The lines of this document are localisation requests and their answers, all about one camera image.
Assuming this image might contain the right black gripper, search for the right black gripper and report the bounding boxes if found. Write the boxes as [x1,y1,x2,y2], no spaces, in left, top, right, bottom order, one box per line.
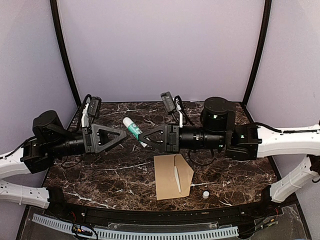
[137,122,226,154]

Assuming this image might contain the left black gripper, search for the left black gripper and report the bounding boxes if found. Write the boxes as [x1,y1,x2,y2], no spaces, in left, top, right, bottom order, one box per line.
[49,123,129,158]

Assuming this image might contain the white letter paper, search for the white letter paper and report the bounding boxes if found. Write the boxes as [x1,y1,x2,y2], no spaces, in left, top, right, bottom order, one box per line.
[174,165,182,193]

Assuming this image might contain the small white-capped glue bottle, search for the small white-capped glue bottle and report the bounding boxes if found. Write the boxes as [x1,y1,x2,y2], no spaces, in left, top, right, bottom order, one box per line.
[122,117,147,148]

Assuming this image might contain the brown kraft envelope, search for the brown kraft envelope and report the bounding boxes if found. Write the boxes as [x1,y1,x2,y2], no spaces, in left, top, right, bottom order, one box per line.
[153,154,194,201]

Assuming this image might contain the white glue bottle cap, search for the white glue bottle cap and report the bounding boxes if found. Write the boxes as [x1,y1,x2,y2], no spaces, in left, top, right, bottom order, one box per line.
[202,191,210,199]

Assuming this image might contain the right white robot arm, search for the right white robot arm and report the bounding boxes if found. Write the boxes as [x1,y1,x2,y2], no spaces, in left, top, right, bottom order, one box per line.
[138,97,320,217]

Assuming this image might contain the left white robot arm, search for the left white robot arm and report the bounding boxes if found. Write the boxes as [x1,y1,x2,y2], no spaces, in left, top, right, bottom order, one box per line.
[0,110,127,218]

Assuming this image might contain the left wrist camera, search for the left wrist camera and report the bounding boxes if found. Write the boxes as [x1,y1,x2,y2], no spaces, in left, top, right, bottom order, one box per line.
[79,94,102,128]

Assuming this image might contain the black front frame rail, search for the black front frame rail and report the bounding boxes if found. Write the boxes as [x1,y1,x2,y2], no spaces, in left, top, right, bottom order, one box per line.
[45,202,279,226]

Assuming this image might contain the white slotted cable duct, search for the white slotted cable duct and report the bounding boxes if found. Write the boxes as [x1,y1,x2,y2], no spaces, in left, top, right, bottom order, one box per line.
[32,213,239,240]

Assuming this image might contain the left black corner post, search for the left black corner post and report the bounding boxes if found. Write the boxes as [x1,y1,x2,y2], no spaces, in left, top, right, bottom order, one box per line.
[49,0,82,108]

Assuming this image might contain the black corner post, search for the black corner post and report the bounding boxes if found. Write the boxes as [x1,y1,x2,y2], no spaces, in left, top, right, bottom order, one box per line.
[241,0,272,108]
[49,0,82,108]

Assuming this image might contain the right black corner post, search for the right black corner post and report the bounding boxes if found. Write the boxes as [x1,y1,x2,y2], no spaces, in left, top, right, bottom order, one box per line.
[241,0,272,108]

